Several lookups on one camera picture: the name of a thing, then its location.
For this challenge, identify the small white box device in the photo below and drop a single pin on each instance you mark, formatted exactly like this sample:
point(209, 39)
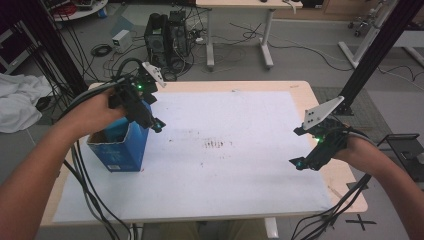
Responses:
point(121, 40)

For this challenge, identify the large black computer tower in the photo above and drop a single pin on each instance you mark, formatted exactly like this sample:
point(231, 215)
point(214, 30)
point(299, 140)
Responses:
point(156, 40)

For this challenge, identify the black metal rack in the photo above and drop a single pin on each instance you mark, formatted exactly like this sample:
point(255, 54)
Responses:
point(405, 141)

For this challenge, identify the person's left hand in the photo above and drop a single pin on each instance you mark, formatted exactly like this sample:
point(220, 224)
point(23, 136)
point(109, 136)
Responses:
point(93, 113)

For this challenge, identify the white cloth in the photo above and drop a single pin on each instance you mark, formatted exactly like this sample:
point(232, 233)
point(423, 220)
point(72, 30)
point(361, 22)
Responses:
point(20, 100)

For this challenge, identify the white-legged desk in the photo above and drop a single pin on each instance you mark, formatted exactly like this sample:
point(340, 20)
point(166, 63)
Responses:
point(246, 3)

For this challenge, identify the person's right hand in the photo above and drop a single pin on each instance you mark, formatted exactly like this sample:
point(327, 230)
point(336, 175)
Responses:
point(361, 150)

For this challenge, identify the light wooden table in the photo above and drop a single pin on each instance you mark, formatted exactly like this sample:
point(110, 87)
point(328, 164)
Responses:
point(200, 86)

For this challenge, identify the grey floor mat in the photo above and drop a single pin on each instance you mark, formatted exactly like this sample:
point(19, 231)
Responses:
point(370, 110)

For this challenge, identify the white table leg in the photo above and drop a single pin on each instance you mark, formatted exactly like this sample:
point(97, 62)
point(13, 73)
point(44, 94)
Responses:
point(270, 228)

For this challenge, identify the white table mat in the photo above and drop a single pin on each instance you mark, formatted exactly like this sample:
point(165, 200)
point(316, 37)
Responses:
point(216, 186)

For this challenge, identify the white metal stand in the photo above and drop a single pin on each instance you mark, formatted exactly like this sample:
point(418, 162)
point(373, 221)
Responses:
point(366, 40)

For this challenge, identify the small black computer tower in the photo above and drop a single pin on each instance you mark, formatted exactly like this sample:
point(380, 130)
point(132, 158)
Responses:
point(178, 33)

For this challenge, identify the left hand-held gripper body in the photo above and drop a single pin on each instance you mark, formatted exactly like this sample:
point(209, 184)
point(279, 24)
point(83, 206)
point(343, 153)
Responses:
point(133, 96)

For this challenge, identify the round white table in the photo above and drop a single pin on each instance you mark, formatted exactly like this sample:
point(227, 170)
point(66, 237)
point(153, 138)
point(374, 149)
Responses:
point(83, 13)

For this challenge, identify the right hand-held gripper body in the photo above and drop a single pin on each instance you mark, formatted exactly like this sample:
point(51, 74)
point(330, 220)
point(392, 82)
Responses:
point(328, 140)

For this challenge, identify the blue cardboard box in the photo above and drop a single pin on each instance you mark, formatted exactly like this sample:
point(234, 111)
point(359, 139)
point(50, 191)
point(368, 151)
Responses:
point(123, 156)

